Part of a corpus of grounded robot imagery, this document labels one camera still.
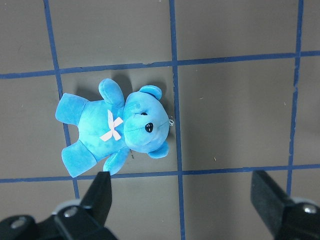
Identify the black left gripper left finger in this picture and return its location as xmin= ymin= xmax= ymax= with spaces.
xmin=80 ymin=171 xmax=112 ymax=226

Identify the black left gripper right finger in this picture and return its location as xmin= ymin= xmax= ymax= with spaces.
xmin=250 ymin=170 xmax=295 ymax=235

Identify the blue teddy bear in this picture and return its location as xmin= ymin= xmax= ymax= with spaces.
xmin=55 ymin=78 xmax=171 ymax=178

